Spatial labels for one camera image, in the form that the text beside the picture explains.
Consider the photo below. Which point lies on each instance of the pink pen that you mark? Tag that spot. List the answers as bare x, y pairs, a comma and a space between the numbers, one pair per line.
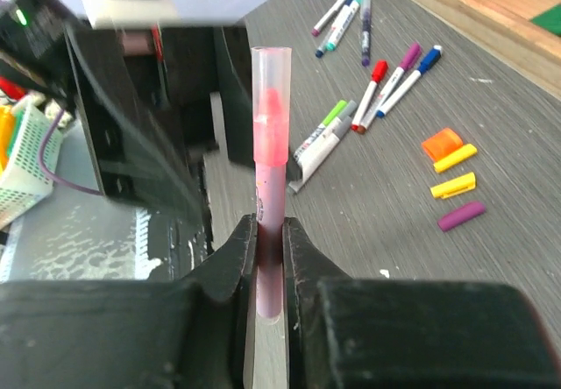
271, 86

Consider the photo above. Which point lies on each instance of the blue capped marker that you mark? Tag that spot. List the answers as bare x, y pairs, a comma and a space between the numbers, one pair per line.
429, 60

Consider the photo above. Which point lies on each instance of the green capped marker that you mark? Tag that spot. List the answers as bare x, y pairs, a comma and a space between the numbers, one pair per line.
319, 129

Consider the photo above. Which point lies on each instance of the wooden clothes rack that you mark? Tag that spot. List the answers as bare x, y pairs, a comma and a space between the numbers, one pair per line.
504, 28

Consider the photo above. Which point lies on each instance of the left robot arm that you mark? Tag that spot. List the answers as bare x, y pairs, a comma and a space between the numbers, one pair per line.
33, 33

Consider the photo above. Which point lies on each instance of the orange highlighter cap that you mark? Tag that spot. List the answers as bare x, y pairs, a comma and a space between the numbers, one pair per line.
442, 144

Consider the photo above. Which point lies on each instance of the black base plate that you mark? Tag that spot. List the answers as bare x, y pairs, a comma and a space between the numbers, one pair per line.
175, 248

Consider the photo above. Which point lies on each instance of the purple marker cap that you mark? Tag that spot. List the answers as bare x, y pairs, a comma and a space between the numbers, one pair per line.
461, 215

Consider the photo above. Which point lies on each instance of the red capped marker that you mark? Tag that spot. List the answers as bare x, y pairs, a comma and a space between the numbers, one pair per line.
378, 74

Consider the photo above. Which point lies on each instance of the grey capped white marker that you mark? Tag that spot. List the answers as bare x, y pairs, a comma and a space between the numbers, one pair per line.
321, 148

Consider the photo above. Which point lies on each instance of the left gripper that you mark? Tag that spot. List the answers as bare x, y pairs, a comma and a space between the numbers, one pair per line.
144, 98

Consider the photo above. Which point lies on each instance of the green tank top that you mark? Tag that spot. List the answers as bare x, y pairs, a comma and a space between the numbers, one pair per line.
549, 20

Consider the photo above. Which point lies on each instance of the yellow clip pen cap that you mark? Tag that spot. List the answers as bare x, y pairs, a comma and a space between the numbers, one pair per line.
457, 186

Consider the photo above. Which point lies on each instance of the white mesh basket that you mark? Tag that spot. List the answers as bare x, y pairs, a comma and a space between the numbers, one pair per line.
23, 183

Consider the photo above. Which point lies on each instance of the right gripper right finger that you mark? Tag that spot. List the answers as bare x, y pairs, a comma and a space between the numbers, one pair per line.
397, 333

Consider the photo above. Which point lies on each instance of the yellow marker cap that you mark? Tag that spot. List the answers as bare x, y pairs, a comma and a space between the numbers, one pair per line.
454, 158

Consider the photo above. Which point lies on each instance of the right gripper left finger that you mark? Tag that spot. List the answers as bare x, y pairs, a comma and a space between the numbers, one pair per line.
194, 332

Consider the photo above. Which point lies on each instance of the purple capped marker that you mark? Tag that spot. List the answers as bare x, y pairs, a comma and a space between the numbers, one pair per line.
408, 61

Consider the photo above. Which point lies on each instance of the dark purple pen at left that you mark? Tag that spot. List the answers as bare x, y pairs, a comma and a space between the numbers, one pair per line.
366, 20

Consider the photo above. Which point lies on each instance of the slotted cable duct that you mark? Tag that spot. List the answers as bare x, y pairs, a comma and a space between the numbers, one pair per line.
142, 219

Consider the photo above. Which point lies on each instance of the magenta marker at left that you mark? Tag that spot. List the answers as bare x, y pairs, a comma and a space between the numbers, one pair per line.
328, 16

